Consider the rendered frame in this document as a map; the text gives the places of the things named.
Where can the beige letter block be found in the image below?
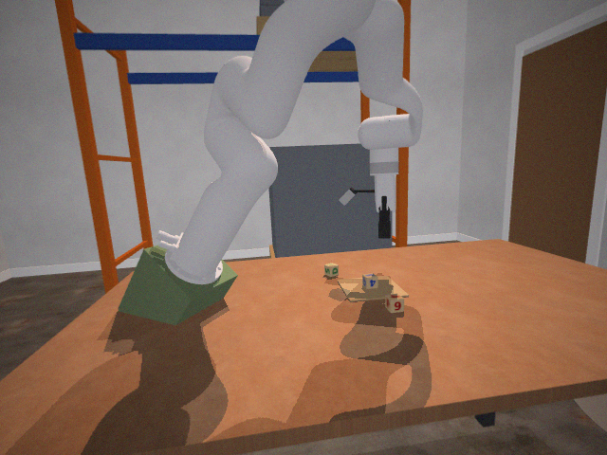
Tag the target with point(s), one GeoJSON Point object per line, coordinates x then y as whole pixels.
{"type": "Point", "coordinates": [331, 269]}
{"type": "Point", "coordinates": [370, 281]}
{"type": "Point", "coordinates": [394, 303]}

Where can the tan flat mat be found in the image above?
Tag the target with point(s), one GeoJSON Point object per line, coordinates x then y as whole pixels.
{"type": "Point", "coordinates": [355, 291]}

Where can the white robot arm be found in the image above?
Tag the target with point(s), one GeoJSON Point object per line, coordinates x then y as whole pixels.
{"type": "Point", "coordinates": [263, 93]}

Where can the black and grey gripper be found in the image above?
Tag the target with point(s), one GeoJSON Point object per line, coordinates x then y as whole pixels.
{"type": "Point", "coordinates": [387, 192]}

